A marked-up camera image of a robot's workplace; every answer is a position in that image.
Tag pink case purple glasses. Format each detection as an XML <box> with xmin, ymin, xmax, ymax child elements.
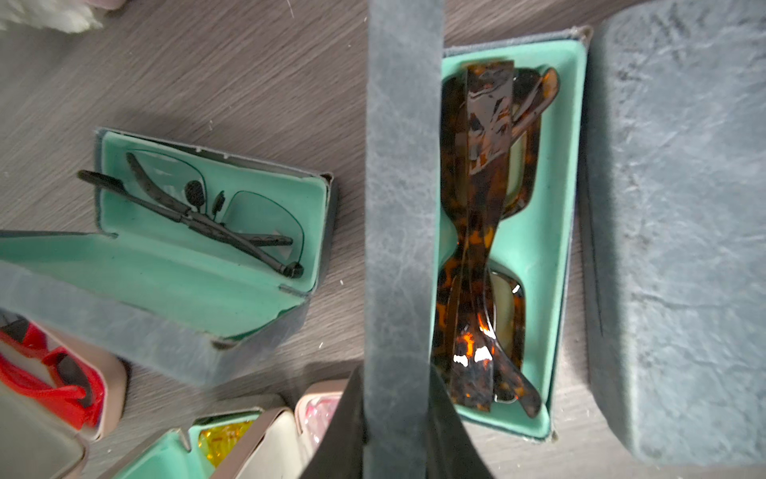
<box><xmin>213</xmin><ymin>379</ymin><xmax>348</xmax><ymax>479</ymax></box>

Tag grey case white glasses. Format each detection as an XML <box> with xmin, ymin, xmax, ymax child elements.
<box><xmin>578</xmin><ymin>1</ymin><xmax>765</xmax><ymax>466</ymax></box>

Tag empty grey teal case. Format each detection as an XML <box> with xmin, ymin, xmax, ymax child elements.
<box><xmin>1</xmin><ymin>128</ymin><xmax>337</xmax><ymax>387</ymax></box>

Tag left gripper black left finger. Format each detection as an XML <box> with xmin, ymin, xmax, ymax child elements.
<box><xmin>300</xmin><ymin>366</ymin><xmax>365</xmax><ymax>479</ymax></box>

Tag teal case yellow glasses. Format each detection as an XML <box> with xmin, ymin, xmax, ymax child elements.
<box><xmin>102</xmin><ymin>407</ymin><xmax>263</xmax><ymax>478</ymax></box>

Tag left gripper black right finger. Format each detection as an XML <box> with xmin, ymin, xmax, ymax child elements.
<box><xmin>426</xmin><ymin>366</ymin><xmax>493</xmax><ymax>479</ymax></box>

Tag grey case black sunglasses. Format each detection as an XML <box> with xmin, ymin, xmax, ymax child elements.
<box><xmin>363</xmin><ymin>1</ymin><xmax>590</xmax><ymax>478</ymax></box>

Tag pink case red glasses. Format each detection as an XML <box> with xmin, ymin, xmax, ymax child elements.
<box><xmin>1</xmin><ymin>311</ymin><xmax>128</xmax><ymax>478</ymax></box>

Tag white pink plush toy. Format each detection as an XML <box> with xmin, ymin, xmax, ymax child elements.
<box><xmin>1</xmin><ymin>0</ymin><xmax>128</xmax><ymax>34</ymax></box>

